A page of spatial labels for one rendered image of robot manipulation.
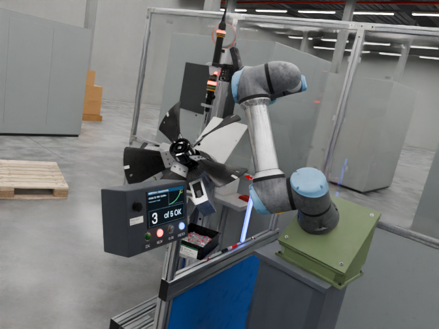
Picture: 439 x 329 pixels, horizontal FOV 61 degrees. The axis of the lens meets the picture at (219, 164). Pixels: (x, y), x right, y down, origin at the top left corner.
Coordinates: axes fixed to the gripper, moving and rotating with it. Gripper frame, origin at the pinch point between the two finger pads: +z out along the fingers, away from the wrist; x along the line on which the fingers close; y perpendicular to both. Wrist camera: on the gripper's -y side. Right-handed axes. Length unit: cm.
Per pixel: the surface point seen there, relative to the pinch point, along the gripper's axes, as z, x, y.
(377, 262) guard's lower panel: -89, 70, 91
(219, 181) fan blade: -24, -9, 52
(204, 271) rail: -41, -34, 83
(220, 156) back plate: 2, 27, 50
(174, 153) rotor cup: 7.3, -7.4, 47.5
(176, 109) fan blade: 26.5, 10.2, 27.7
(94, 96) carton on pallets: 687, 450, 102
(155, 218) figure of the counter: -45, -73, 50
